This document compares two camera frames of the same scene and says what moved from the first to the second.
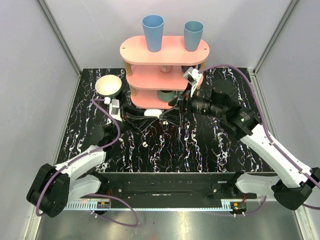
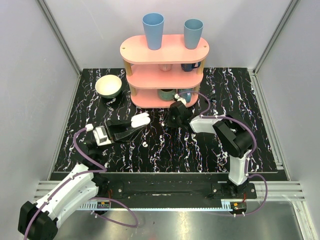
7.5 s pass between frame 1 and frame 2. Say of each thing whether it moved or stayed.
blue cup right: stayed
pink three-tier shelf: stayed
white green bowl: stayed
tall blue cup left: stayed
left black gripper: moved
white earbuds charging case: moved
